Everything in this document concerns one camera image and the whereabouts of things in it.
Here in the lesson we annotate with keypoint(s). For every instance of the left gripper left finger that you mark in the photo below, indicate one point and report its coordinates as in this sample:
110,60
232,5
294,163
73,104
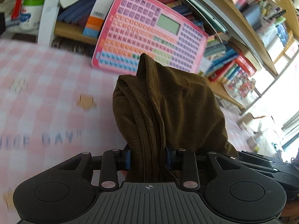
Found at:
113,161

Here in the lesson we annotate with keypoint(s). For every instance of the brown garment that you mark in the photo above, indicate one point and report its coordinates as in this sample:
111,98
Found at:
161,105

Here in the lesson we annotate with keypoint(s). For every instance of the pink checkered table mat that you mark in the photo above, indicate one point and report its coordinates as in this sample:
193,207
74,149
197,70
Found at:
54,105

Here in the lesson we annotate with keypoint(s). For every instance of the pink keyboard learning toy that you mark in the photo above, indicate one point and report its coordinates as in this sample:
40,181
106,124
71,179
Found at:
136,27

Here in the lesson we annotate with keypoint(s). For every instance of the white bookshelf frame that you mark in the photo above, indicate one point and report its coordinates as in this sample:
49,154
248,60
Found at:
48,22

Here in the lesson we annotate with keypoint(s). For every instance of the white jar green lid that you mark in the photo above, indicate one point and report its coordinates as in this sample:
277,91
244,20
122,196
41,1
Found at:
30,15

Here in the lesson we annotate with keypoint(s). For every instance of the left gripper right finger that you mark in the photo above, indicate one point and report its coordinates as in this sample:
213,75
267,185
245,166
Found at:
184,161

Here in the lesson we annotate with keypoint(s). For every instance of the white orange box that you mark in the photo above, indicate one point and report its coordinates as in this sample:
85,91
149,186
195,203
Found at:
97,18

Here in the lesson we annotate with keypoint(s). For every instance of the red hanging tassel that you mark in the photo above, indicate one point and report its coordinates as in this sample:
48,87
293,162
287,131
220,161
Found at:
16,10

